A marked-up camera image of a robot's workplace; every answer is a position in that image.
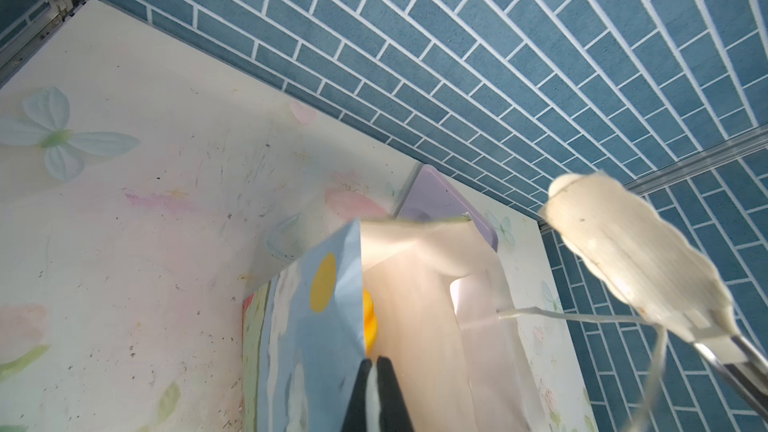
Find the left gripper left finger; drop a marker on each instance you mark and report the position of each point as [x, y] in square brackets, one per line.
[355, 419]

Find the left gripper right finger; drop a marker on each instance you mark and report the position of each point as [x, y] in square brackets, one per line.
[393, 414]

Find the striped bread roll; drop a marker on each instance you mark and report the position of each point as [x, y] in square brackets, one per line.
[370, 322]

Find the paper bag with floral sides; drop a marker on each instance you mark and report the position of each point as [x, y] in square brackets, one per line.
[440, 296]

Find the white metal tongs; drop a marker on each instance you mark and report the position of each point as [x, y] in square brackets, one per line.
[649, 265]

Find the lilac plastic tray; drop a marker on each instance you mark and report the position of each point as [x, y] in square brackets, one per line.
[432, 197]

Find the floral table mat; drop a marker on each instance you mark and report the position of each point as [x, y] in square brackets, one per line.
[148, 189]

